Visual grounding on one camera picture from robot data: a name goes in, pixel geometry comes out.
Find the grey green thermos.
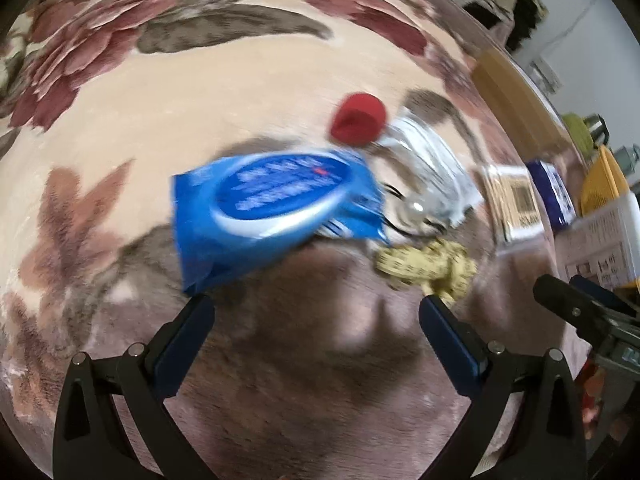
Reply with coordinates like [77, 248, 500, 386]
[614, 144, 640, 177]

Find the orange plastic basket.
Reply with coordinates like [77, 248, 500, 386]
[579, 145, 630, 216]

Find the cotton swab pack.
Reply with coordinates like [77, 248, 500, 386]
[482, 165, 544, 246]

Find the steel electric kettle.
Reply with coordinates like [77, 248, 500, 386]
[582, 114, 610, 146]

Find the blue wet wipes pack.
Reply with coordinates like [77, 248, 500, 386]
[172, 148, 387, 296]

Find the yellow measuring tape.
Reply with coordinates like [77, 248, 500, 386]
[375, 238, 477, 307]

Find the green mesh food cover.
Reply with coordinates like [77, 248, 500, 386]
[562, 113, 594, 157]

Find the dark blue tissue pack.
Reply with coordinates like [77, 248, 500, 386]
[526, 159, 577, 232]

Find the wall power strip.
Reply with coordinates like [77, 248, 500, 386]
[529, 56, 563, 94]

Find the cardboard box with label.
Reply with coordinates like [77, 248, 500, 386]
[471, 48, 573, 162]

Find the clear white sachet packet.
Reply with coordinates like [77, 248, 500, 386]
[378, 108, 484, 228]

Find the floral plush blanket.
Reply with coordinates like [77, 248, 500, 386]
[1, 0, 588, 479]

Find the white lidded canister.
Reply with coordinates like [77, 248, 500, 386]
[554, 192, 640, 290]

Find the red makeup sponge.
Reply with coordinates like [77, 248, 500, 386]
[329, 92, 387, 148]

